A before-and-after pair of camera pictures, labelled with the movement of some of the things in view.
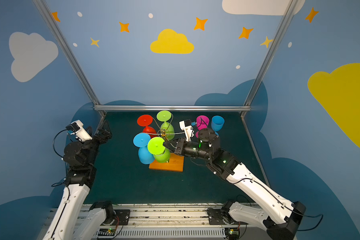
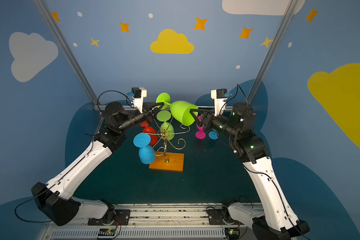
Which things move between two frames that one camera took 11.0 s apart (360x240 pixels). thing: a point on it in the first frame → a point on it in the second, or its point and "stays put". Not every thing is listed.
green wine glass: [155, 147] → [181, 109]
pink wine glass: [202, 122] stays put
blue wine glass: [141, 140] stays put
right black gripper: [177, 146] → [206, 116]
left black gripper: [99, 138] → [147, 111]
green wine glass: [166, 129] stays put
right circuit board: [233, 233] stays put
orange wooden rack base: [175, 163] stays put
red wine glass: [145, 120] stays put
